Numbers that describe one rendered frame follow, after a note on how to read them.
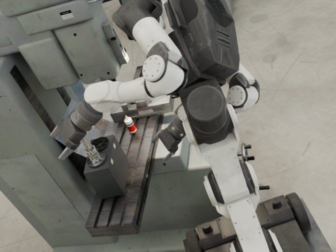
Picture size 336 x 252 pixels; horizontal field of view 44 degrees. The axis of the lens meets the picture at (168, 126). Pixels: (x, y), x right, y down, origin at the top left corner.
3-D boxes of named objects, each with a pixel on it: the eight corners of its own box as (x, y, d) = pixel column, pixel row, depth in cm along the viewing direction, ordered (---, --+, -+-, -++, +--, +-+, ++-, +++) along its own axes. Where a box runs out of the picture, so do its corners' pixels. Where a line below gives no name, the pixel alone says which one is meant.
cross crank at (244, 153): (254, 151, 235) (250, 136, 227) (255, 167, 226) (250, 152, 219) (226, 155, 240) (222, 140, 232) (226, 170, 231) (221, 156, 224)
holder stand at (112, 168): (128, 160, 208) (112, 131, 196) (124, 194, 192) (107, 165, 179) (106, 165, 211) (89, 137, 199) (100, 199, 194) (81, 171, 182)
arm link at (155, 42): (201, 71, 124) (167, 26, 136) (176, 56, 114) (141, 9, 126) (175, 97, 128) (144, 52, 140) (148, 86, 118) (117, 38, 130)
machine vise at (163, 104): (175, 94, 237) (169, 79, 230) (173, 112, 226) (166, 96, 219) (119, 106, 247) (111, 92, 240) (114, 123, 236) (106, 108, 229)
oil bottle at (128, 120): (137, 127, 226) (129, 112, 219) (136, 132, 223) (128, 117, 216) (130, 128, 227) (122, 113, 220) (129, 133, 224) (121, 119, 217)
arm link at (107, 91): (102, 110, 141) (132, 104, 133) (82, 104, 134) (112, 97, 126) (103, 92, 143) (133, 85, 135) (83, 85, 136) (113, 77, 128)
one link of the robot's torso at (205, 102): (233, 112, 120) (211, 60, 125) (190, 128, 121) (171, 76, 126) (235, 137, 146) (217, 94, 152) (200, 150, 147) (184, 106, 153)
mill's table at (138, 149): (174, 69, 272) (170, 59, 267) (139, 233, 183) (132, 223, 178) (141, 76, 279) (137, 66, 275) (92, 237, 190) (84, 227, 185)
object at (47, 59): (92, 56, 213) (68, 10, 197) (78, 85, 195) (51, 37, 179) (60, 63, 219) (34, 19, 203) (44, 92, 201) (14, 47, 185)
